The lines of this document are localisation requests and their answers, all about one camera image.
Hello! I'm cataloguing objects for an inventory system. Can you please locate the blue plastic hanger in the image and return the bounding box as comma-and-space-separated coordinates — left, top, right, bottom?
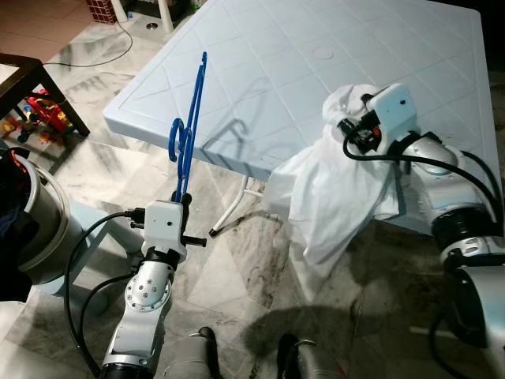
167, 51, 209, 205

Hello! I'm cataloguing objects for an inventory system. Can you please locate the navy blue garment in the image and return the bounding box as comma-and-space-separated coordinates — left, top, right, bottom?
0, 146, 40, 305

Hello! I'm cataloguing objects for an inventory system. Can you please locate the light blue folding table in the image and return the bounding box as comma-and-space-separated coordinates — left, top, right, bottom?
103, 0, 498, 238

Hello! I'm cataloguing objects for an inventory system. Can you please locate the grey robot left leg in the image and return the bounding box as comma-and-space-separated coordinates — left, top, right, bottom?
162, 326, 223, 379

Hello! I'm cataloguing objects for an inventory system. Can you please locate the colourful plastic toy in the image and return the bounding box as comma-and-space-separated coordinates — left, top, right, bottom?
0, 88, 73, 147

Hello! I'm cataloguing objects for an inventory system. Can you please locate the white plastic stool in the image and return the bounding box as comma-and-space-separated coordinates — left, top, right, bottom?
110, 0, 176, 34

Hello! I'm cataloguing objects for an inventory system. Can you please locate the dark wooden side table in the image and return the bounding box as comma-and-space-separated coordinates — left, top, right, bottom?
0, 54, 92, 139

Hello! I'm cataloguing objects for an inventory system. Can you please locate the red lattice basket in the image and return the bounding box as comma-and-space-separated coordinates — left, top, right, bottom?
85, 0, 119, 24

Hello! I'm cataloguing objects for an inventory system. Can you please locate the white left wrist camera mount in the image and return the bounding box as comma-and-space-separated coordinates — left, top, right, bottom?
144, 201, 189, 261

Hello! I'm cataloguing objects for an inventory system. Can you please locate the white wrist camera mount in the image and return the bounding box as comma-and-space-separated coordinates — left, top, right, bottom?
144, 201, 189, 261
368, 83, 419, 152

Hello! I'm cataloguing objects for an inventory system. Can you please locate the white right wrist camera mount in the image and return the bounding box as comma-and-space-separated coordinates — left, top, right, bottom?
368, 83, 419, 152

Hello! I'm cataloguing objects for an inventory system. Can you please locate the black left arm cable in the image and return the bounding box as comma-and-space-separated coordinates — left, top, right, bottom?
77, 272, 133, 348
63, 207, 147, 376

